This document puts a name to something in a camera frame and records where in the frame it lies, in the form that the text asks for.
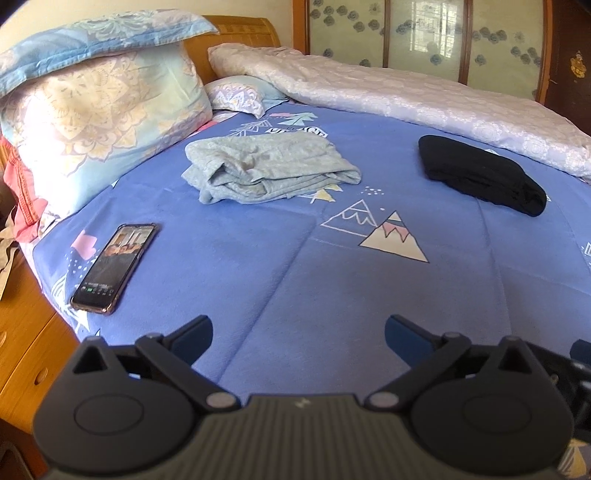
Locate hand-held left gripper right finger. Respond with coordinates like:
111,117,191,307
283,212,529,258
367,315,539,411

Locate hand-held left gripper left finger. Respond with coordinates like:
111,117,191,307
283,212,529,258
69,315,241,412

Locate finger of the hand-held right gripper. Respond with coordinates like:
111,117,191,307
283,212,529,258
529,339,591,416

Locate light grey pants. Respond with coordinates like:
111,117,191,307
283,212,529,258
181,134,363,205

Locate black folded pants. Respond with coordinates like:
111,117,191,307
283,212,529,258
418,135,548,217

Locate blue printed bed sheet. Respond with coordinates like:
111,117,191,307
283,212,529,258
21,104,591,480

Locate smartphone in clear case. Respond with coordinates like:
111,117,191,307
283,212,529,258
70,223,160,316

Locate wooden nightstand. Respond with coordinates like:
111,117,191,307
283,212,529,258
0,247,93,459

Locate beige cloth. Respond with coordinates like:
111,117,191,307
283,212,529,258
0,207,22,302

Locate red patterned cloth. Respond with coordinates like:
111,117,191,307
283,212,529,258
0,137,49,243

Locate large floral pillow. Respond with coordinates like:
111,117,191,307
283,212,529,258
0,46,214,228

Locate white quilt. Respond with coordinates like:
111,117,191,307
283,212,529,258
208,43,591,182

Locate small floral pillow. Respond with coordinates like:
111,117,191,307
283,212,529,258
203,75,290,119

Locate dark wooden cabinet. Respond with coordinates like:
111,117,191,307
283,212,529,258
545,0,591,139

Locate floral glass sliding door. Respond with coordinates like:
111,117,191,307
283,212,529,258
293,0,553,103

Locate wooden headboard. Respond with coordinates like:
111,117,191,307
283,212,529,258
184,15,283,89

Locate blue floral pillow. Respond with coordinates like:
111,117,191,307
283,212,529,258
0,13,221,99

